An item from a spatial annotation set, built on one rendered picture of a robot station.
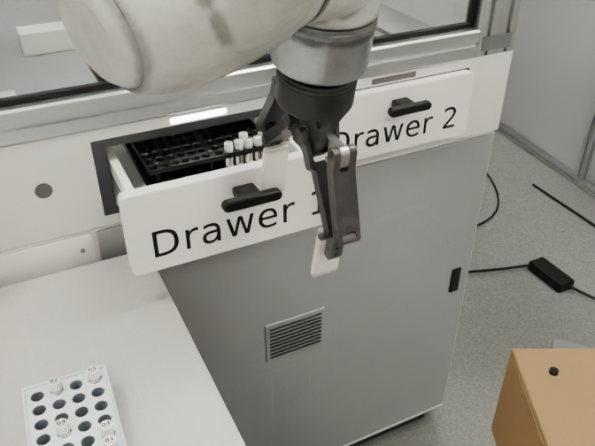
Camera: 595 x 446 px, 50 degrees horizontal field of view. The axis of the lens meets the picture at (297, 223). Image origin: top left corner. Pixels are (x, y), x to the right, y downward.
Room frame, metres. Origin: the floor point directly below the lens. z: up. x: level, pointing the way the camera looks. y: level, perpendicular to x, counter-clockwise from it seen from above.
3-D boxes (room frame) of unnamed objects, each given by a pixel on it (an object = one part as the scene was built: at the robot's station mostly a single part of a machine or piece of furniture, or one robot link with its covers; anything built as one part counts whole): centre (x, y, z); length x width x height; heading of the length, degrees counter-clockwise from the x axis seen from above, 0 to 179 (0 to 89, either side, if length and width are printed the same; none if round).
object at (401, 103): (0.91, -0.16, 0.91); 0.07 x 0.04 x 0.01; 116
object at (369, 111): (0.94, -0.15, 0.87); 0.29 x 0.02 x 0.11; 116
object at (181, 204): (0.67, 0.07, 0.87); 0.29 x 0.02 x 0.11; 116
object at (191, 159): (0.76, 0.11, 0.90); 0.18 x 0.02 x 0.01; 116
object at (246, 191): (0.65, 0.06, 0.91); 0.07 x 0.04 x 0.01; 116
